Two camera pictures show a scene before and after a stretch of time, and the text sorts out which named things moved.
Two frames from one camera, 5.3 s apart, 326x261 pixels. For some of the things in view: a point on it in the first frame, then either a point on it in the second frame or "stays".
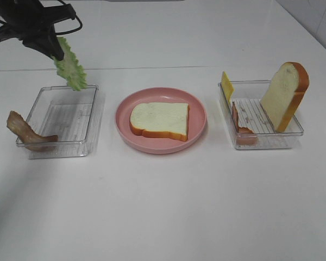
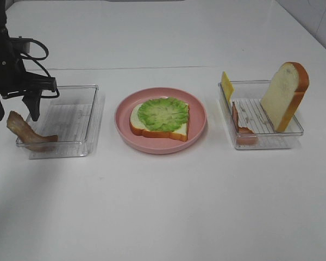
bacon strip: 31,140 stays
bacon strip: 245,136 stays
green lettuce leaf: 70,68 → 165,114
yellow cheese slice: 227,86 stays
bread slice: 284,94 stays
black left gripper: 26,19 → 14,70
